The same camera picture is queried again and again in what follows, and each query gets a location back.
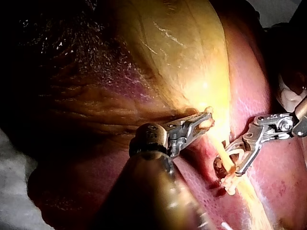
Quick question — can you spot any gallbladder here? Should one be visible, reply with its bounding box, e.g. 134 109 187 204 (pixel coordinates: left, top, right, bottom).
112 0 232 135

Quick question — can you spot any thin tube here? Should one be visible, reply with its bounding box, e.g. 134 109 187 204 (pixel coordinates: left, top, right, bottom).
207 131 275 230

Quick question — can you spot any right arm instrument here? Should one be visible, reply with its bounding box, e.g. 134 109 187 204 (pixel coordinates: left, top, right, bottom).
241 111 301 151

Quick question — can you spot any left arm instrument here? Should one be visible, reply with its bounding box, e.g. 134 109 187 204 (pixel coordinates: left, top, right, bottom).
129 118 193 158

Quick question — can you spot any white cloth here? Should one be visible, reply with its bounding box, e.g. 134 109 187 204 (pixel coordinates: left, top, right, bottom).
0 128 52 230

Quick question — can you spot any right arm instrument jaw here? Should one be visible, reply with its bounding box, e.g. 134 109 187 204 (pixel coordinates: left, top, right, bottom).
214 140 246 166
235 143 261 177

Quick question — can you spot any left arm instrument jaw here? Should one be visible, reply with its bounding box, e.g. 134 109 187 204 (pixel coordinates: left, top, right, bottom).
188 125 212 142
185 112 213 128

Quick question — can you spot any white clip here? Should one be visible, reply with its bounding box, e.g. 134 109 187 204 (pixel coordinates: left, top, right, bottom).
227 148 246 164
224 184 238 195
220 174 240 187

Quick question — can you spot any dark red liver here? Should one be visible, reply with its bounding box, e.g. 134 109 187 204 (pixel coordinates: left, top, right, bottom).
14 0 307 230

